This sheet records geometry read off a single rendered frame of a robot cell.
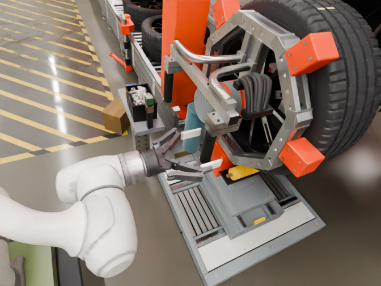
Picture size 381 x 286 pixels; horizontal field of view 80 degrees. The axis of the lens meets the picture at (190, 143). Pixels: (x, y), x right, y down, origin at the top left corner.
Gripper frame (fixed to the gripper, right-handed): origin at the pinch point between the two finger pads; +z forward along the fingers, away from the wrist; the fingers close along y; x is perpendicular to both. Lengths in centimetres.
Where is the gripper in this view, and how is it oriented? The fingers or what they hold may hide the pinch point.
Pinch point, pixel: (207, 147)
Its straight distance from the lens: 70.8
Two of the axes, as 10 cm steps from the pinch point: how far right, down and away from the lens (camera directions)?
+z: 9.0, -2.4, 3.6
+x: 1.1, -6.8, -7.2
